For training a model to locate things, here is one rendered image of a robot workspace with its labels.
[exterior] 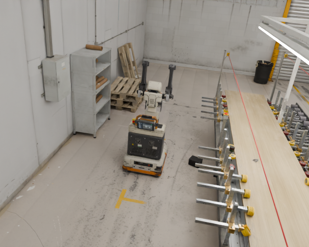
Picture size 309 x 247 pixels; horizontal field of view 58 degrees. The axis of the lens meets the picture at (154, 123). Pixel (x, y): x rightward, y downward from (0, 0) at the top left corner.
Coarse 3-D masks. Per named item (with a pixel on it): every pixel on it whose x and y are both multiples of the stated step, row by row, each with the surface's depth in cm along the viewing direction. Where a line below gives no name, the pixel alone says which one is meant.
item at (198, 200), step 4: (196, 200) 260; (200, 200) 259; (204, 200) 260; (208, 200) 260; (208, 204) 259; (212, 204) 259; (216, 204) 258; (220, 204) 257; (224, 204) 258; (240, 208) 255; (244, 208) 255
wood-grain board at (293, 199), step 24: (240, 96) 554; (240, 120) 448; (264, 120) 457; (240, 144) 376; (264, 144) 382; (288, 144) 389; (240, 168) 324; (264, 168) 329; (288, 168) 333; (264, 192) 288; (288, 192) 292; (264, 216) 257; (288, 216) 260; (264, 240) 232; (288, 240) 234
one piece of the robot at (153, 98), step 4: (144, 92) 430; (148, 92) 429; (144, 96) 431; (148, 96) 430; (152, 96) 429; (156, 96) 427; (160, 96) 426; (148, 100) 431; (152, 100) 431; (156, 100) 429; (160, 100) 429; (148, 104) 434; (152, 104) 432; (156, 104) 433; (148, 108) 443; (152, 108) 441; (148, 112) 446; (152, 112) 445; (156, 112) 446; (156, 116) 446
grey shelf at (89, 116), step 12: (84, 48) 522; (108, 48) 540; (72, 60) 476; (84, 60) 473; (108, 60) 558; (72, 72) 485; (84, 72) 482; (96, 72) 492; (108, 72) 568; (72, 84) 495; (84, 84) 491; (108, 84) 580; (72, 96) 505; (84, 96) 501; (108, 96) 591; (84, 108) 512; (96, 108) 534; (84, 120) 522; (96, 120) 574; (84, 132) 534
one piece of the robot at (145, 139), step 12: (132, 120) 413; (156, 120) 407; (132, 132) 423; (144, 132) 418; (156, 132) 414; (132, 144) 430; (144, 144) 426; (156, 144) 422; (144, 156) 436; (156, 156) 431
